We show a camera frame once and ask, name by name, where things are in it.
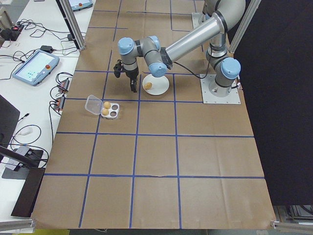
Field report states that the aluminium extrusion bar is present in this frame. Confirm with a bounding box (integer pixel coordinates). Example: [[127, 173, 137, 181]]
[[270, 219, 313, 233], [0, 217, 37, 234]]

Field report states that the blue grey teach pendant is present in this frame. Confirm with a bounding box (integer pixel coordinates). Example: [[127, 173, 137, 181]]
[[68, 0, 95, 12], [11, 48, 61, 87]]

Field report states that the black cloth cover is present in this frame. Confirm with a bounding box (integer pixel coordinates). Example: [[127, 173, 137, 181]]
[[226, 0, 313, 207]]

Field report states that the white square base plate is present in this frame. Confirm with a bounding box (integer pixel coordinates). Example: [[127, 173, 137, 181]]
[[200, 72, 242, 105], [191, 12, 206, 30]]

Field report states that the black braided cable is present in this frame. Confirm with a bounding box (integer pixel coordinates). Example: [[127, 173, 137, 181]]
[[173, 43, 214, 79]]

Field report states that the white round plate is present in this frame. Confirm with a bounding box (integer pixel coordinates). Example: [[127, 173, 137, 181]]
[[142, 74, 170, 96]]

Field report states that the dark brown board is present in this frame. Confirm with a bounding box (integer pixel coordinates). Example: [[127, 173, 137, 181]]
[[11, 167, 46, 218]]

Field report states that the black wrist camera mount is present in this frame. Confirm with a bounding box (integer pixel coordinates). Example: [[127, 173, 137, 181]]
[[113, 59, 126, 79]]

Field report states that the grey box device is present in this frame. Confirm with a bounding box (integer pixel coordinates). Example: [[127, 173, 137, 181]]
[[14, 146, 33, 157]]

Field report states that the black orange usb hub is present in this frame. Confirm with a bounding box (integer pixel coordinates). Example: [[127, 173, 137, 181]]
[[54, 96, 66, 111], [56, 77, 71, 93]]

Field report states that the clear plastic egg box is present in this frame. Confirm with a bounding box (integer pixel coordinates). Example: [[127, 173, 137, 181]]
[[84, 94, 121, 120]]

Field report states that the white power adapter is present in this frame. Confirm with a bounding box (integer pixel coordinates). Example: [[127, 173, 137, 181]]
[[17, 126, 34, 137]]

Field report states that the black monitor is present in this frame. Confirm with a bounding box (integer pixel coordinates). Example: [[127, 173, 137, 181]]
[[0, 94, 21, 147]]

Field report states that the aluminium frame post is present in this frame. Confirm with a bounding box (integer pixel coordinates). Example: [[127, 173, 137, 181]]
[[228, 0, 262, 54], [55, 0, 87, 51]]

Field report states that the silver flat device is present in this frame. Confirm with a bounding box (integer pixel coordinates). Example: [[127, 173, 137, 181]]
[[4, 161, 25, 172]]

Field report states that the thin black hub cable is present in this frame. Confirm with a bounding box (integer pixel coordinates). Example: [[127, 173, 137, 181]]
[[49, 85, 62, 116], [55, 71, 74, 85]]

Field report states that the black desk device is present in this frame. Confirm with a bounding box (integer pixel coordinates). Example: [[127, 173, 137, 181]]
[[1, 28, 19, 42]]

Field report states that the thin black adapter cable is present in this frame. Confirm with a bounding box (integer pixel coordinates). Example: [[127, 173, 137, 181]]
[[11, 124, 42, 148]]

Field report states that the black stand bar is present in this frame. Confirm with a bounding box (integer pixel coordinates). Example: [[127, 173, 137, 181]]
[[0, 145, 32, 169]]

